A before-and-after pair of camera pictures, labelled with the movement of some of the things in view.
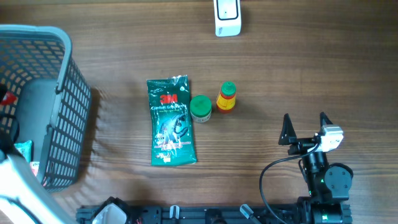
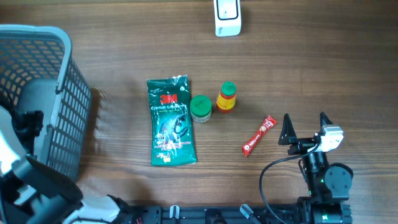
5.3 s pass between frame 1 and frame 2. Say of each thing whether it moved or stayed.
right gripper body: stayed
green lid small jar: stayed
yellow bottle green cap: stayed
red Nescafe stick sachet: moved
